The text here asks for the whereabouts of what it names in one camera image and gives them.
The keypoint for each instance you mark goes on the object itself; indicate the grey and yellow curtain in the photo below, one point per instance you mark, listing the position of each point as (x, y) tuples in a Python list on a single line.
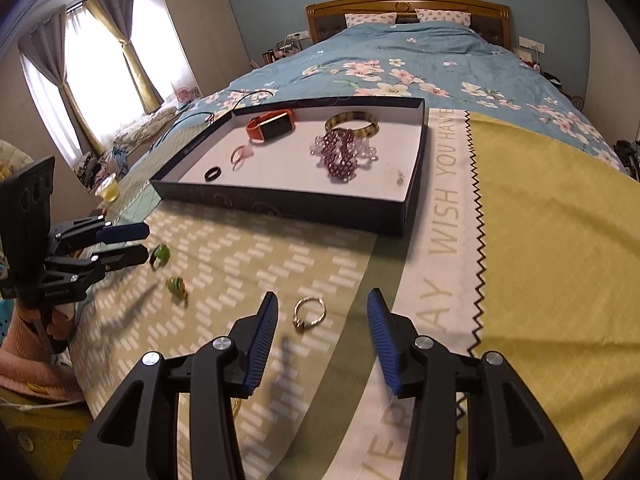
[(130, 45), (60, 85)]

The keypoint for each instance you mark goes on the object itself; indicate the wooden bed headboard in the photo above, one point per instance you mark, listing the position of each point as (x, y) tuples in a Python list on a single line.
[(405, 5)]

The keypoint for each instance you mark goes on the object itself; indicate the pile of dark clothes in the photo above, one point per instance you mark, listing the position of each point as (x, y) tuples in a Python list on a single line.
[(629, 160)]

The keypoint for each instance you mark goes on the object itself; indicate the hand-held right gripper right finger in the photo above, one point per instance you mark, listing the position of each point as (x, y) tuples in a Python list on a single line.
[(384, 340)]

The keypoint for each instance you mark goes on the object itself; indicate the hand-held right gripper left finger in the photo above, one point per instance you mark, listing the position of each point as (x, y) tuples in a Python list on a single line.
[(260, 347)]

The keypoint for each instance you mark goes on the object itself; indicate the white wall socket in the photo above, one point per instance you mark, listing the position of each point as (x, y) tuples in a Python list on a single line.
[(296, 36), (531, 44)]

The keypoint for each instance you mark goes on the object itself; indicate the yellow patterned bangle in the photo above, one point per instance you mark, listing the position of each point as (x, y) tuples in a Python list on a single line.
[(370, 125)]

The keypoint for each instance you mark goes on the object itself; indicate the person's green clothing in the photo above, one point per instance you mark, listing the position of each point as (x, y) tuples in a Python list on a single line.
[(40, 440)]

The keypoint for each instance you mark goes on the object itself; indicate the dotted white pillow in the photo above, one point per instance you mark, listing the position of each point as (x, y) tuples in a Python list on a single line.
[(444, 16), (370, 19)]

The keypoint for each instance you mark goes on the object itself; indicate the tiny earring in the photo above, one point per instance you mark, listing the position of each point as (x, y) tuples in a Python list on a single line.
[(399, 176)]

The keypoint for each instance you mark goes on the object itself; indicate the plastic cup of yellow liquid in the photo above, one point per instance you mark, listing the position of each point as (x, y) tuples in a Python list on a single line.
[(109, 189)]

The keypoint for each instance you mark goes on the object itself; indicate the dark blue cardboard box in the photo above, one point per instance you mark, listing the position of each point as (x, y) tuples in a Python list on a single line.
[(310, 160)]

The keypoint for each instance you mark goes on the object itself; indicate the person's left hand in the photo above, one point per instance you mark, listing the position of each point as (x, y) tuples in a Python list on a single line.
[(56, 322)]

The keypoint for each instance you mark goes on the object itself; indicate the pink desk fan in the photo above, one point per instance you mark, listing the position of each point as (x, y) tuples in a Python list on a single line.
[(186, 94)]

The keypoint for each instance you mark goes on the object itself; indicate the bedside cosmetics clutter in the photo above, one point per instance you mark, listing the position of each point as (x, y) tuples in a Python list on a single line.
[(285, 50)]

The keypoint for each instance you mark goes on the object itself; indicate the orange smart watch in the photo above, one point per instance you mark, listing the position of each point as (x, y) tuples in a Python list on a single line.
[(267, 125)]

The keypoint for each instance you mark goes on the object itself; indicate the beige wardrobe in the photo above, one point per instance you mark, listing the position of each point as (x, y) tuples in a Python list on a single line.
[(200, 20)]

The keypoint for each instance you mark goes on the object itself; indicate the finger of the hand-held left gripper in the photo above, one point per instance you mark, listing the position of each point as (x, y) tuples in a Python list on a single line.
[(125, 232), (122, 256)]

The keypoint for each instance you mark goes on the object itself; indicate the blue floral duvet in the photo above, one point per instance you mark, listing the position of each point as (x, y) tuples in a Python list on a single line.
[(425, 65)]

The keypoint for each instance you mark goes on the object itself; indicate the patchwork tablecloth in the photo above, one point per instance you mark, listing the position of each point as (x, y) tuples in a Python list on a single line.
[(500, 260)]

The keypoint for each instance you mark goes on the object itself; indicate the pile of light clothes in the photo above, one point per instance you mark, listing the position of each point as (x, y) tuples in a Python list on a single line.
[(145, 127)]

